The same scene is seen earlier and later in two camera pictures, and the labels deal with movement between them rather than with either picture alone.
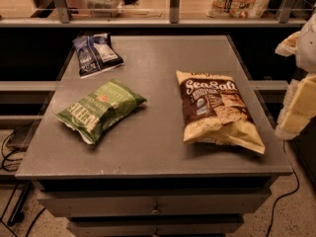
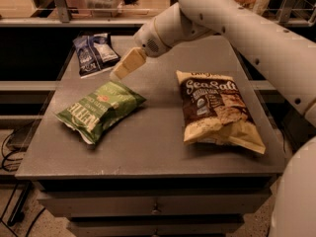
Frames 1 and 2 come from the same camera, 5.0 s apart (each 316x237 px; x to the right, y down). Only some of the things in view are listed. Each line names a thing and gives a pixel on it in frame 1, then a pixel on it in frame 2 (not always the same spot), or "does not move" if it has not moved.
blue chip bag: (96, 53) does not move
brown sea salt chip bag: (213, 110) does not move
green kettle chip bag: (100, 109) does not move
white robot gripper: (307, 48) to (147, 39)
